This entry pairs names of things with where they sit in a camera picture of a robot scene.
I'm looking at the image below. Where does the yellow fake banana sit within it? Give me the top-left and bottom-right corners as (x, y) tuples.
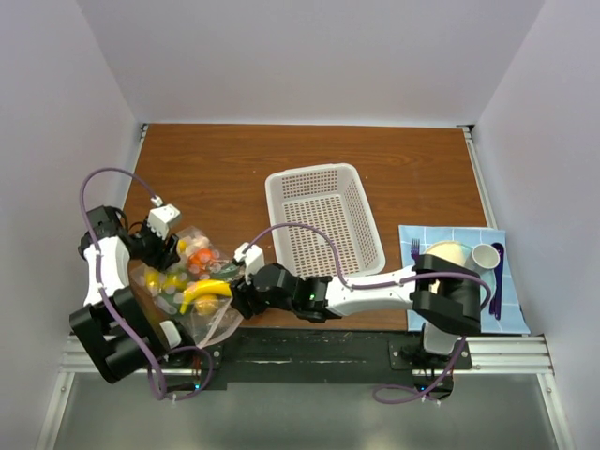
(178, 279), (232, 315)

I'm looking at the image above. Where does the clear zip top bag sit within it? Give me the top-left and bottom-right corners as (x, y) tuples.
(130, 226), (244, 348)

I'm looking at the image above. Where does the white perforated plastic basket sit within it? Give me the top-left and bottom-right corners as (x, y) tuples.
(265, 163), (385, 278)

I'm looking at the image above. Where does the fake orange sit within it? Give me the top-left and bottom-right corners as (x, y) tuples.
(194, 295), (219, 316)

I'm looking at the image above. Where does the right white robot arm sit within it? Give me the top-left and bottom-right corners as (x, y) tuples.
(231, 243), (493, 368)

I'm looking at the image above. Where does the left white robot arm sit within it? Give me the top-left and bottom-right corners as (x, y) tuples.
(69, 204), (194, 383)

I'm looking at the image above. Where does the red fake tomato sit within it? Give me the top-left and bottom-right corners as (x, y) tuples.
(187, 247), (214, 272)

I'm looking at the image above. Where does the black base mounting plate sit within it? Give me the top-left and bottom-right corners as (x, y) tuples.
(167, 327), (473, 393)

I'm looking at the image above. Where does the purple plastic fork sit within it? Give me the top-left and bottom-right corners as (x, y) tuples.
(410, 238), (421, 263)

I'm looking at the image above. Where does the cream and teal plate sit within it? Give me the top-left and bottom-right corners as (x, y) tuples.
(425, 240), (496, 294)

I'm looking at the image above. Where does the grey cup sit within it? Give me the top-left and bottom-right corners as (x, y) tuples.
(470, 244), (501, 274)

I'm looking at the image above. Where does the blue checked cloth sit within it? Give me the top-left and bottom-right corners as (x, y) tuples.
(398, 225), (531, 335)

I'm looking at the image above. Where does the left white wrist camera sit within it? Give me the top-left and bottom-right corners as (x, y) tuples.
(145, 196), (182, 240)

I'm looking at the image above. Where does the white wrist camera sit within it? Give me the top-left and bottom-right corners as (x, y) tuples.
(232, 243), (265, 278)
(145, 196), (182, 240)

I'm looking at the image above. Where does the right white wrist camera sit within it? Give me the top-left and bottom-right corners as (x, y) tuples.
(232, 243), (265, 278)

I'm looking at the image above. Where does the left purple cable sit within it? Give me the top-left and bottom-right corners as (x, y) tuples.
(78, 167), (175, 402)

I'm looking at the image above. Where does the purple cable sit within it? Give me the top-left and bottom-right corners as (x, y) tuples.
(241, 222), (493, 403)
(78, 167), (175, 402)

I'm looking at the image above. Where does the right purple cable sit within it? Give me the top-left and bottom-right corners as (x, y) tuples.
(241, 222), (493, 403)

